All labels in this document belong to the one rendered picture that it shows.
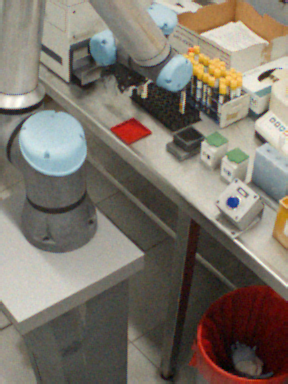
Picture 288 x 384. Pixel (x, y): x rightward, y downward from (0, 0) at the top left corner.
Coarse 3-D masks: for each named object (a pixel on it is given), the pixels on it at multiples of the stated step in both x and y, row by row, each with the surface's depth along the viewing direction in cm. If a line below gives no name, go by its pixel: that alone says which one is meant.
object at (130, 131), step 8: (128, 120) 155; (136, 120) 155; (112, 128) 153; (120, 128) 154; (128, 128) 154; (136, 128) 154; (144, 128) 154; (120, 136) 151; (128, 136) 152; (136, 136) 152; (144, 136) 152; (128, 144) 150
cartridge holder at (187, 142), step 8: (192, 128) 150; (176, 136) 147; (184, 136) 150; (192, 136) 151; (200, 136) 149; (168, 144) 149; (176, 144) 149; (184, 144) 146; (192, 144) 146; (200, 144) 148; (176, 152) 147; (184, 152) 147; (192, 152) 147
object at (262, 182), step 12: (264, 144) 137; (264, 156) 134; (276, 156) 134; (264, 168) 136; (276, 168) 133; (252, 180) 141; (264, 180) 138; (276, 180) 134; (264, 192) 139; (276, 192) 136; (276, 204) 137
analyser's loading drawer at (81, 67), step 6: (90, 54) 166; (72, 60) 164; (78, 60) 165; (84, 60) 166; (72, 66) 165; (78, 66) 166; (84, 66) 167; (90, 66) 167; (96, 66) 163; (102, 66) 164; (72, 72) 165; (78, 72) 165; (84, 72) 161; (90, 72) 163; (96, 72) 164; (84, 78) 163; (90, 78) 164; (96, 78) 166; (84, 84) 164
